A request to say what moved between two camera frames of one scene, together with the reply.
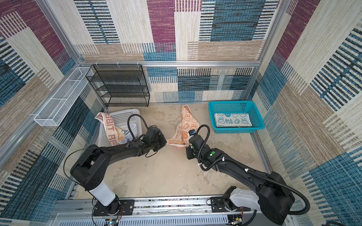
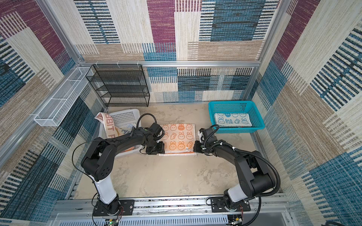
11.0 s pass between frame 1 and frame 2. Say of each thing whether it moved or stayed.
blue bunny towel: stayed
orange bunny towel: moved
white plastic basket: stayed
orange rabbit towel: stayed
